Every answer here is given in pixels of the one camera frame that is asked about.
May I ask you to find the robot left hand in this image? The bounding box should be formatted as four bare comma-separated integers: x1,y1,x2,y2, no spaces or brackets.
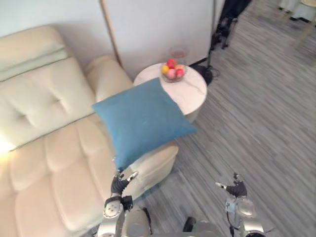
110,157,139,196

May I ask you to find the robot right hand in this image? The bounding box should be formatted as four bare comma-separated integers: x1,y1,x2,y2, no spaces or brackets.
215,173,248,198

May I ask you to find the blue square cushion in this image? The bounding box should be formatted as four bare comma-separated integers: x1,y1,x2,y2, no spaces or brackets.
91,77,198,172

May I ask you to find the cream leather sofa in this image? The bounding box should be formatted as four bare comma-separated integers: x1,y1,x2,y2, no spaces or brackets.
0,25,179,237

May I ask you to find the round white side table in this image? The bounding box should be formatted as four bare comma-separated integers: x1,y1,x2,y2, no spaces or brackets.
133,63,208,124

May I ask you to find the glass fruit bowl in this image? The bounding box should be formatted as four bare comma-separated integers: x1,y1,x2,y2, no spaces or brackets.
160,64,188,83

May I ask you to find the clear glass vase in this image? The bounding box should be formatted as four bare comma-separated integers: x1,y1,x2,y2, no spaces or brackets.
168,46,190,66

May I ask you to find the wooden floor lamp pole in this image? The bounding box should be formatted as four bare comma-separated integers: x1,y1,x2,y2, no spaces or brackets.
99,0,124,69

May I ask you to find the black tripod stand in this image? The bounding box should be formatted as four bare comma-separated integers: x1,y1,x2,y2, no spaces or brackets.
189,0,255,84

